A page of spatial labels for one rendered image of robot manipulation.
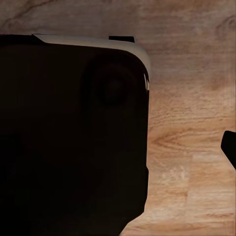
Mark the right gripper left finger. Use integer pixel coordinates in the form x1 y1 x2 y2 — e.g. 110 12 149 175
0 131 25 189

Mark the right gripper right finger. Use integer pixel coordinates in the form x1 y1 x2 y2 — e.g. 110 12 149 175
221 131 236 169

